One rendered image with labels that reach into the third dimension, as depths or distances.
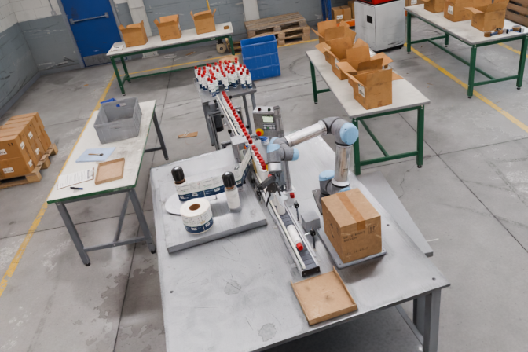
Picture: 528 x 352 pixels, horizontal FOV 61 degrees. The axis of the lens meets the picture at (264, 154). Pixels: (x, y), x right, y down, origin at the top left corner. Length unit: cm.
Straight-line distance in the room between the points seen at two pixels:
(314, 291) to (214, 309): 55
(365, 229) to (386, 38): 608
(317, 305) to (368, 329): 75
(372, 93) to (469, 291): 193
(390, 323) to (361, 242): 77
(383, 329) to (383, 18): 600
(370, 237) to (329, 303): 44
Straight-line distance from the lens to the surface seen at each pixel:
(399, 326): 322
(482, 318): 363
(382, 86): 449
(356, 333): 318
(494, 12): 667
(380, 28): 826
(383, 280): 263
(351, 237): 259
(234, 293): 266
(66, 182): 436
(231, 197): 306
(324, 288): 259
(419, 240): 288
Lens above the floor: 273
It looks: 30 degrees down
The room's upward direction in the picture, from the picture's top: 10 degrees counter-clockwise
